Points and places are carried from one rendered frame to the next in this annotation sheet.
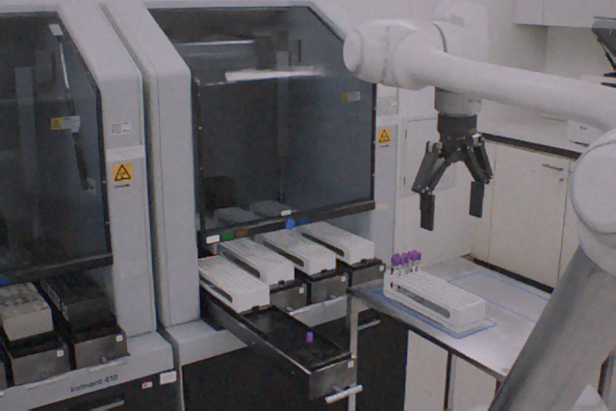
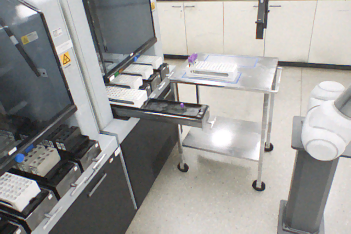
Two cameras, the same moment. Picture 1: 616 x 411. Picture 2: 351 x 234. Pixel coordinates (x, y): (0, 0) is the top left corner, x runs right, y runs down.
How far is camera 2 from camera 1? 0.81 m
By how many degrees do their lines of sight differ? 33
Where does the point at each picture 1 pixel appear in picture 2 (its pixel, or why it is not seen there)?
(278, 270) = (137, 82)
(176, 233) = (96, 81)
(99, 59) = not seen: outside the picture
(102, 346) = (91, 153)
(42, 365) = (69, 179)
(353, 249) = (157, 62)
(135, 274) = (85, 110)
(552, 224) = (180, 30)
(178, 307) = (105, 117)
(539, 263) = (177, 47)
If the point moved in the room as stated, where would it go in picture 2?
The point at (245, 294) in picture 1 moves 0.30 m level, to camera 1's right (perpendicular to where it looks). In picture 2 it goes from (140, 97) to (186, 79)
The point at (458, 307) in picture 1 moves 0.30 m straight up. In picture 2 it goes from (230, 70) to (231, 19)
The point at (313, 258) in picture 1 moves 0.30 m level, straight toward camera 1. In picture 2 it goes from (146, 71) to (171, 89)
